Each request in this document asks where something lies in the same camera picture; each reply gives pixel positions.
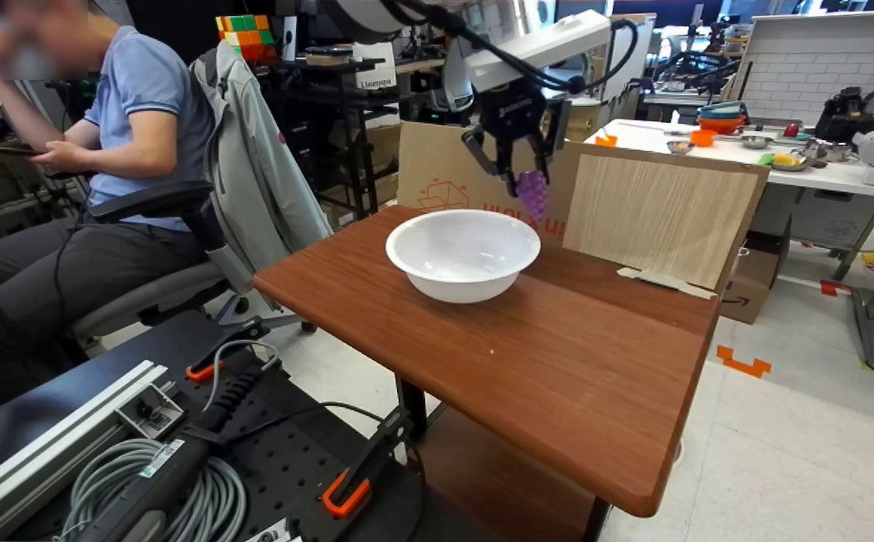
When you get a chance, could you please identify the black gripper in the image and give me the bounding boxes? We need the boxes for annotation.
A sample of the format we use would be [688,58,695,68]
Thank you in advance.
[462,79,570,195]

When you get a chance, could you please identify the purple grape toy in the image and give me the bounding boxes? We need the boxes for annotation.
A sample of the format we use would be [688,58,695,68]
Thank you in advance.
[516,168,547,220]

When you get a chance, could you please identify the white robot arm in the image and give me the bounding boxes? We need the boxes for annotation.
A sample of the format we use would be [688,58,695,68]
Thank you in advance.
[333,0,640,195]

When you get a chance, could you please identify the white bowl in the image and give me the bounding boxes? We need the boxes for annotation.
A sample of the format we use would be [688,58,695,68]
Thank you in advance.
[386,207,543,305]

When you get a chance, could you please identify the brown cardboard box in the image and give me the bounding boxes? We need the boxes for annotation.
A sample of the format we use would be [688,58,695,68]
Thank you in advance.
[399,121,579,240]

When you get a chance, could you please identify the light wooden board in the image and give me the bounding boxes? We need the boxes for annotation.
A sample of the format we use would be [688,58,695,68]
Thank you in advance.
[563,146,769,297]

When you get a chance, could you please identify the brown wooden table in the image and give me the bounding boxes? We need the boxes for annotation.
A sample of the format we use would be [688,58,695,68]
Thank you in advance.
[254,207,717,517]

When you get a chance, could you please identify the grey jacket on chair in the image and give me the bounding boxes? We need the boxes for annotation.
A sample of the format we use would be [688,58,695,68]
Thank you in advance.
[190,41,331,291]

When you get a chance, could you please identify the orange floor marker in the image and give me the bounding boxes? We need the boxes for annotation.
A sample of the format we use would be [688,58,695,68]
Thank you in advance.
[717,345,771,379]

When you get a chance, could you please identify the white workbench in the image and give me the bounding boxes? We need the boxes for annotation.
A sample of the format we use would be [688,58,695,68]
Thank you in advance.
[587,117,874,195]

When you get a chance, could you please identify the grey office chair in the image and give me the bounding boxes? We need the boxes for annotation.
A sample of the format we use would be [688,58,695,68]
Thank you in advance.
[58,178,310,350]

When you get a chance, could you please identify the orange black clamp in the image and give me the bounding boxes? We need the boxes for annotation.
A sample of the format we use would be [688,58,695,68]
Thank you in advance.
[320,407,412,522]

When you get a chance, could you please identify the seated person in blue shirt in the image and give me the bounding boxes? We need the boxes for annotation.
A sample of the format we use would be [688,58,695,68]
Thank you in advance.
[0,0,211,345]

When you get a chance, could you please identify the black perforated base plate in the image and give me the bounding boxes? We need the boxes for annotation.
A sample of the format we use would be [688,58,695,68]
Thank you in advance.
[72,327,431,542]

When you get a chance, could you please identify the aluminium rail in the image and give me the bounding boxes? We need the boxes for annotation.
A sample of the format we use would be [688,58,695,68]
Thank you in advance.
[0,362,181,538]

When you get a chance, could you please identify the grey coiled cable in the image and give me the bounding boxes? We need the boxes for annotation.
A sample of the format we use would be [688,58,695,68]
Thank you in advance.
[54,436,249,542]

